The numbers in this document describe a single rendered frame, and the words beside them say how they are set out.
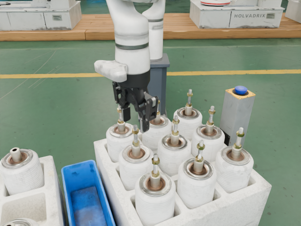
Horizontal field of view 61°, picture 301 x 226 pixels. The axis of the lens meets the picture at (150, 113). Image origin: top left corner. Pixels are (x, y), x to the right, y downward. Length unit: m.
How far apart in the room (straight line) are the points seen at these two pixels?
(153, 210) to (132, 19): 0.41
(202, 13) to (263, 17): 0.60
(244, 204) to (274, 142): 0.56
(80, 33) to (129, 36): 2.15
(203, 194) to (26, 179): 0.45
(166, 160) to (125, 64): 0.32
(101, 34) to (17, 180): 2.04
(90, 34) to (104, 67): 2.11
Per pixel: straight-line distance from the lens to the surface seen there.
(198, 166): 0.65
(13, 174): 0.74
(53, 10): 2.73
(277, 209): 0.99
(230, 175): 0.71
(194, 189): 0.65
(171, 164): 0.73
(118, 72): 0.50
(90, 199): 0.94
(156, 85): 1.19
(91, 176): 0.94
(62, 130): 1.28
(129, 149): 0.71
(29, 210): 0.80
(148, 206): 0.61
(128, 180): 0.71
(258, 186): 0.77
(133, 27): 0.51
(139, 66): 0.53
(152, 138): 0.81
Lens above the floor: 0.71
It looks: 32 degrees down
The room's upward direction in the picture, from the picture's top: straight up
